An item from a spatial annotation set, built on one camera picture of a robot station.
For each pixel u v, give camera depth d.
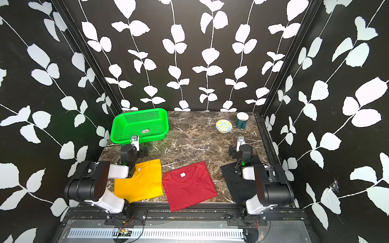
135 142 0.82
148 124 1.14
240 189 0.82
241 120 1.04
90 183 0.46
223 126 1.11
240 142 0.80
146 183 0.84
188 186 0.84
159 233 0.70
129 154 0.74
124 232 0.71
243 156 0.72
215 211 0.78
